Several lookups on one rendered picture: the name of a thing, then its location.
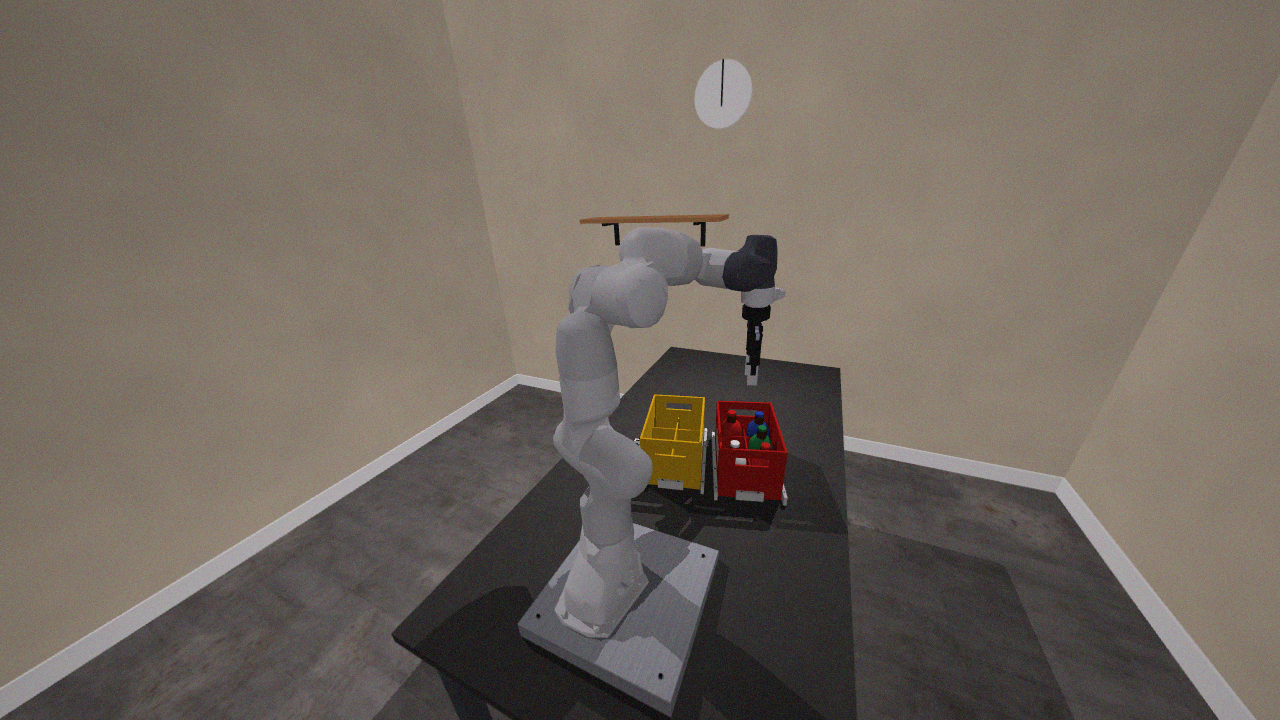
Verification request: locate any green bottle with pale green label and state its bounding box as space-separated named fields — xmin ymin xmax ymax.
xmin=748 ymin=425 xmax=773 ymax=451

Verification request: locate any blue bottle with light blue label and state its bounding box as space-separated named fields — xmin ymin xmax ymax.
xmin=746 ymin=411 xmax=769 ymax=437

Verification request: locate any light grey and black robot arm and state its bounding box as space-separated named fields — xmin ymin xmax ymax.
xmin=553 ymin=227 xmax=786 ymax=638

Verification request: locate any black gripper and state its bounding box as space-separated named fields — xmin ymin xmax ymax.
xmin=742 ymin=304 xmax=771 ymax=386

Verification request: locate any red crate with dividers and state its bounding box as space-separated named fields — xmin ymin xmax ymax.
xmin=716 ymin=401 xmax=788 ymax=500

